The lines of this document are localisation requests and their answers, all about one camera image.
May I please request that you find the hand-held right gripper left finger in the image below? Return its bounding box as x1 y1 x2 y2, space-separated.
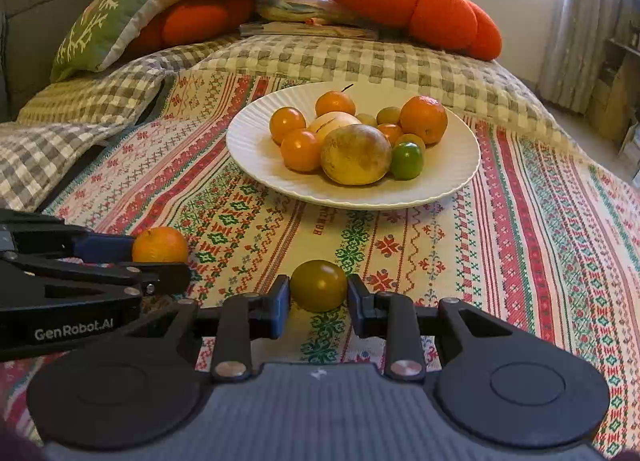
127 275 292 383

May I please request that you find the grey sofa backrest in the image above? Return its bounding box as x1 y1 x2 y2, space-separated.
0 0 126 122

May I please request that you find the smooth orange tomato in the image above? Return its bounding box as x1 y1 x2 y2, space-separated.
269 107 308 146
280 128 322 173

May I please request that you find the large orange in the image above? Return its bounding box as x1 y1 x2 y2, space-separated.
399 95 449 145

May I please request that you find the small orange pumpkin cushion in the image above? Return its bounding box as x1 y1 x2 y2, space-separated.
127 0 256 54

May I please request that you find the orange with twig stem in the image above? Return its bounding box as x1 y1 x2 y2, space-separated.
315 84 357 118

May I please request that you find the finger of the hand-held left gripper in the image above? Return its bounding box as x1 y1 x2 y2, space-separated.
0 208 135 264
0 261 192 362

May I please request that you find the wooden shelf unit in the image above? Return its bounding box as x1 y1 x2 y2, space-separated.
587 26 640 162

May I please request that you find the patterned curtain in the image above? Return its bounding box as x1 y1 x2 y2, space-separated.
537 0 640 114

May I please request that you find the small bright green tomato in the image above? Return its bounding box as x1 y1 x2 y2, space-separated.
390 142 425 180

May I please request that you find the pale striped melon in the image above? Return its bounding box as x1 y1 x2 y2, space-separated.
307 111 363 142

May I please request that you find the green snowflake pillow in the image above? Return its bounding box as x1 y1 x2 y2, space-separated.
50 0 183 84

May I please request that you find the small orange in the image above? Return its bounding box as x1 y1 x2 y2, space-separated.
131 226 190 264

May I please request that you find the white ribbed plate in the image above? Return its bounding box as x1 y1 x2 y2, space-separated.
226 81 482 212

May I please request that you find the small red-orange tomato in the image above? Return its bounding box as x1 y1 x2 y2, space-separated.
377 123 405 146

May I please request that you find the large brown pear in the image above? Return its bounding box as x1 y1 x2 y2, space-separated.
320 124 393 186

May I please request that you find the large orange pumpkin cushion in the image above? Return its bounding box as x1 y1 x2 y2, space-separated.
316 0 502 62

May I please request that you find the grey checkered quilt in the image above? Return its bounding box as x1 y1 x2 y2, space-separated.
0 33 561 214

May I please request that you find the olive green tomato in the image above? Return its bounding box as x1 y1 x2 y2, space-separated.
290 260 348 314

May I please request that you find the flat book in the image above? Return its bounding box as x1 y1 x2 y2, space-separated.
240 21 381 40

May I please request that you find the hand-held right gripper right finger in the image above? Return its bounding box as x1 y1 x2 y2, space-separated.
346 273 516 382

